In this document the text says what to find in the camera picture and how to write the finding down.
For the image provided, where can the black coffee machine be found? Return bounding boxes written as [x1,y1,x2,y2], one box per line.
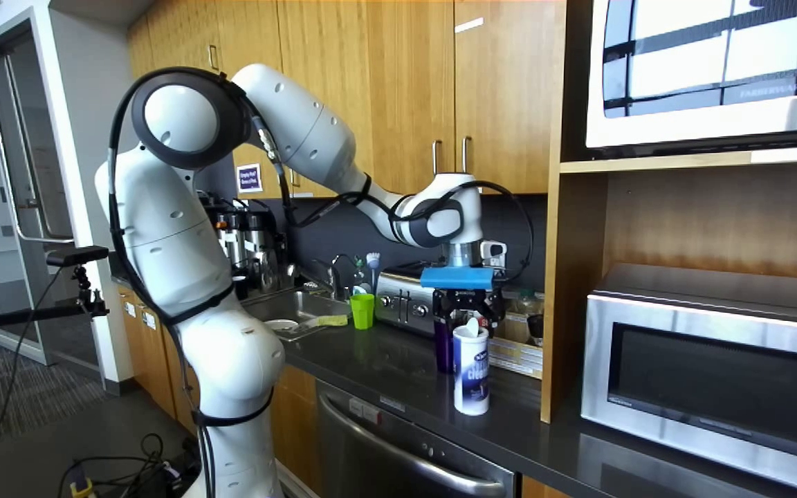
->
[201,195,282,299]

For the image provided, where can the blue wall sign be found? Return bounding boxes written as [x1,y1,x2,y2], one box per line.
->
[231,162,266,196]

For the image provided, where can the slim gooseneck faucet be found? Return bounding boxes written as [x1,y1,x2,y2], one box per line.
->
[324,252,356,299]

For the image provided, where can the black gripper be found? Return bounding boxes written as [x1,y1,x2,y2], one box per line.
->
[432,286,505,343]

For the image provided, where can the blue and white wipes container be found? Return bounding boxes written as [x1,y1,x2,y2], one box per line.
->
[447,314,495,422]

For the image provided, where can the stainless steel dishwasher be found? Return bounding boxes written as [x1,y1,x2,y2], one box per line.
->
[311,380,520,498]

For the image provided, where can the condiment packet box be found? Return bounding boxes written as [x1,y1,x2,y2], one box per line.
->
[495,290,547,350]

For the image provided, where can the clear dish soap bottle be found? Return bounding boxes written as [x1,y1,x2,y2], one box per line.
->
[360,249,385,297]

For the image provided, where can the purple cup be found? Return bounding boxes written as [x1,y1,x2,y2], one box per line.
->
[432,314,461,380]

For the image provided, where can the green plastic cup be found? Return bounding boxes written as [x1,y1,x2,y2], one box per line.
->
[346,288,378,336]

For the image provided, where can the wooden lower cabinet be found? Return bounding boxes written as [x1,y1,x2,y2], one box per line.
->
[114,279,321,496]

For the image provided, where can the black microwave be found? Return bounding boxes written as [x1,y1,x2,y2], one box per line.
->
[577,264,797,498]

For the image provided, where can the white plate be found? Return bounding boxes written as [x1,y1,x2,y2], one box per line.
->
[262,317,303,339]

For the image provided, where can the wooden upper cabinets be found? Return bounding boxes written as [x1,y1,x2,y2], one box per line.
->
[125,0,570,199]

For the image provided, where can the silver toaster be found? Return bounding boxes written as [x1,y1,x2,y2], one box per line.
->
[374,270,440,339]

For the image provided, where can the built-in upper oven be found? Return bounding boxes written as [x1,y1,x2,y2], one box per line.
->
[584,0,797,152]

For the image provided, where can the black camera tripod stand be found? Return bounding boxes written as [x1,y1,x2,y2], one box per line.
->
[0,242,115,350]

